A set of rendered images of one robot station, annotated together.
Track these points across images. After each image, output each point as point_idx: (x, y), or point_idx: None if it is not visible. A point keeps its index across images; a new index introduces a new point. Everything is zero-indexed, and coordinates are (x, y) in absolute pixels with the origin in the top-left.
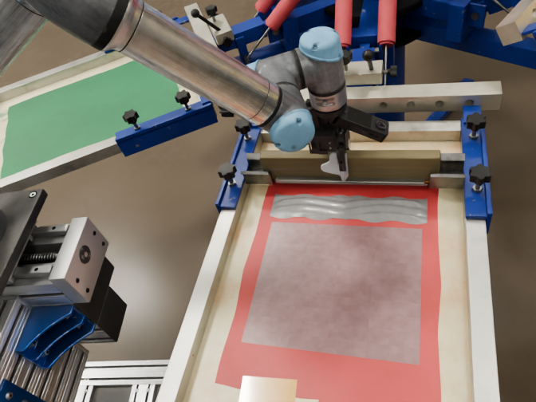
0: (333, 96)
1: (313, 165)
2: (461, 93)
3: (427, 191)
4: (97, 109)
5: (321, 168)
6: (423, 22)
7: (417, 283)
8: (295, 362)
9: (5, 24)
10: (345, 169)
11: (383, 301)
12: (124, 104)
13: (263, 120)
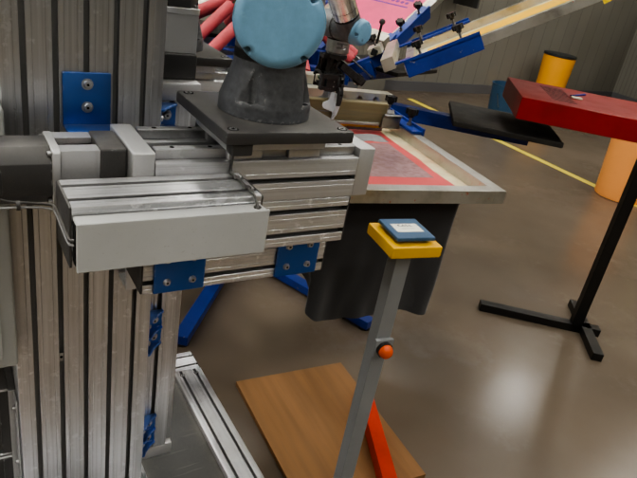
0: (347, 43)
1: (313, 105)
2: (372, 92)
3: (377, 133)
4: None
5: (318, 109)
6: None
7: (406, 157)
8: (371, 179)
9: None
10: (340, 103)
11: (394, 162)
12: None
13: (353, 18)
